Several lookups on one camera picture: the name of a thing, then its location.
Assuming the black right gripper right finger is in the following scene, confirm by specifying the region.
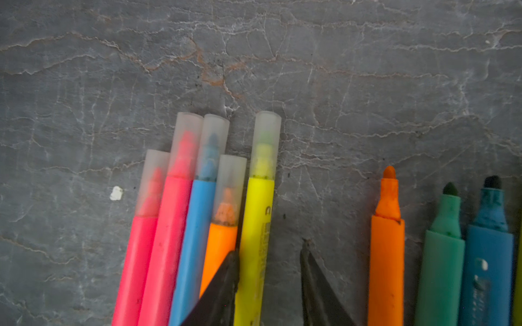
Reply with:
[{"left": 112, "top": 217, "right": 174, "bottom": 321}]
[{"left": 300, "top": 242, "right": 355, "bottom": 326}]

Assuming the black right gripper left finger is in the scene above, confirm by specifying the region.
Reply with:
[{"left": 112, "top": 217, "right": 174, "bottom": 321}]
[{"left": 182, "top": 251, "right": 240, "bottom": 326}]

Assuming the small blue marker pen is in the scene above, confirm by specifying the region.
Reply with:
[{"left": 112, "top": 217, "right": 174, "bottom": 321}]
[{"left": 169, "top": 114, "right": 230, "bottom": 325}]

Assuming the teal marker pen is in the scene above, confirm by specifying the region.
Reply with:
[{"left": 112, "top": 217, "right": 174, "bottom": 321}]
[{"left": 414, "top": 182, "right": 466, "bottom": 325}]

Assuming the neon yellow highlighter pen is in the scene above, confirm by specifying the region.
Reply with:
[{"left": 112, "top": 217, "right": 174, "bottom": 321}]
[{"left": 233, "top": 111, "right": 281, "bottom": 326}]

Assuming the yellow marker pen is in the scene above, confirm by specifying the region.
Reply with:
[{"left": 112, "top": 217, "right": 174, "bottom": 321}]
[{"left": 512, "top": 234, "right": 522, "bottom": 326}]

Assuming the red marker pen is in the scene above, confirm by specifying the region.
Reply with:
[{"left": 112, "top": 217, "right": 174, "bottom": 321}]
[{"left": 138, "top": 112, "right": 203, "bottom": 325}]

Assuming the pink marker pen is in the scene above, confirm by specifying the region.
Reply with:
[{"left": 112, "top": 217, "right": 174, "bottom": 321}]
[{"left": 111, "top": 149, "right": 170, "bottom": 325}]

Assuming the light orange marker pen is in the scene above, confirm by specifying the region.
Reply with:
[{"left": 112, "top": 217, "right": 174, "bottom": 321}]
[{"left": 199, "top": 155, "right": 247, "bottom": 296}]

